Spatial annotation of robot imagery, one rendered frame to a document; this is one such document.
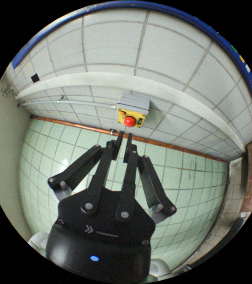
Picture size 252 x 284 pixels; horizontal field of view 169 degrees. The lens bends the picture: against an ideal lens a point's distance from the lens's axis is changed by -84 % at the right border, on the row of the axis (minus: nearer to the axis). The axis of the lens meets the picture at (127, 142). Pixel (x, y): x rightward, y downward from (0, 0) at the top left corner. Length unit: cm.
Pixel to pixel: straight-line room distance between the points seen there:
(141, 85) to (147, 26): 19
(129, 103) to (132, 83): 7
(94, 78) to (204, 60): 32
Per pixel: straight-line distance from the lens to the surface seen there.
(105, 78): 30
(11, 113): 117
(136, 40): 25
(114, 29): 26
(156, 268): 65
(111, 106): 35
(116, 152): 15
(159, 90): 29
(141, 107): 30
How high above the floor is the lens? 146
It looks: 2 degrees down
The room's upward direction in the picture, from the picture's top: 77 degrees counter-clockwise
